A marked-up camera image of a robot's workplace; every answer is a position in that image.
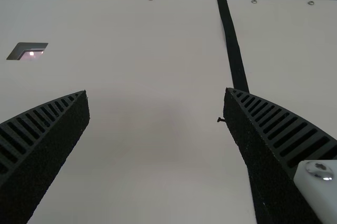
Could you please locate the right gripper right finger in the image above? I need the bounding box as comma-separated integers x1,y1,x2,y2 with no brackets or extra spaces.
223,87,337,224

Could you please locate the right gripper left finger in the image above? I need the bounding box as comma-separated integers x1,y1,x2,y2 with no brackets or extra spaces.
0,90,90,224

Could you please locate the black strip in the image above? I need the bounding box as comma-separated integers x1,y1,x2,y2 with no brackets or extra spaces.
216,0,250,94

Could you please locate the small square scanner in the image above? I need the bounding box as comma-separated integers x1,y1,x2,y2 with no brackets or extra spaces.
6,42,49,62

